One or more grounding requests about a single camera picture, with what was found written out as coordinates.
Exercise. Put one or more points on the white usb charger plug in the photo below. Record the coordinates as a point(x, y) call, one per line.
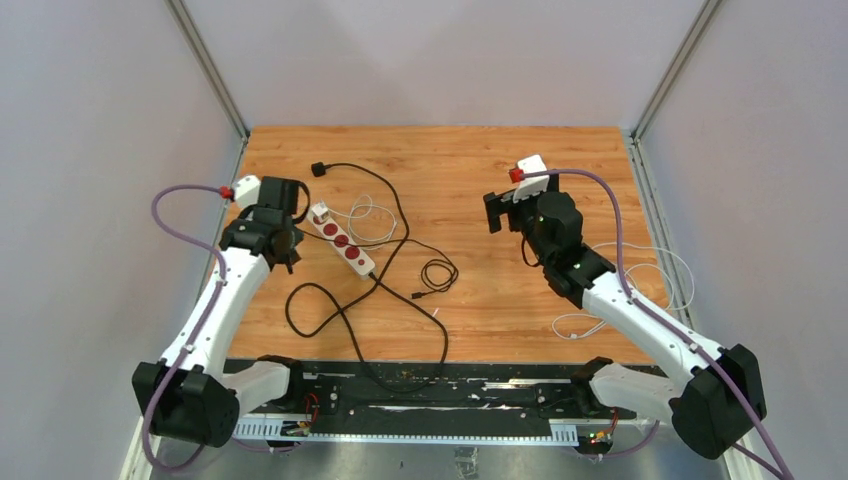
point(320, 213)

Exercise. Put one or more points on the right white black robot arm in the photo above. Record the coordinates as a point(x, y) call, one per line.
point(649, 318)

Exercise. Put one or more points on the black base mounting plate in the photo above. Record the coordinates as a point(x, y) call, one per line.
point(469, 404)

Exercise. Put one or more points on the aluminium frame rail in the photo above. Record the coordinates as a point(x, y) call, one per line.
point(284, 403)

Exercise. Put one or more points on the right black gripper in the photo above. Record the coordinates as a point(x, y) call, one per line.
point(496, 206)

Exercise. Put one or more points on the white red power strip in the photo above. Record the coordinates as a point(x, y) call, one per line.
point(341, 243)

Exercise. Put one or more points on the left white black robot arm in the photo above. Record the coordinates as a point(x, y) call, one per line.
point(218, 311)

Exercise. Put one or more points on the black power cord plug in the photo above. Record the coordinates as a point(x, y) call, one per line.
point(319, 169)

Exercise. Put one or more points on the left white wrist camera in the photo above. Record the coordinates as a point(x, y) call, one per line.
point(243, 192)

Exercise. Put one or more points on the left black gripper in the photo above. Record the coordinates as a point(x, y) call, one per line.
point(298, 236)

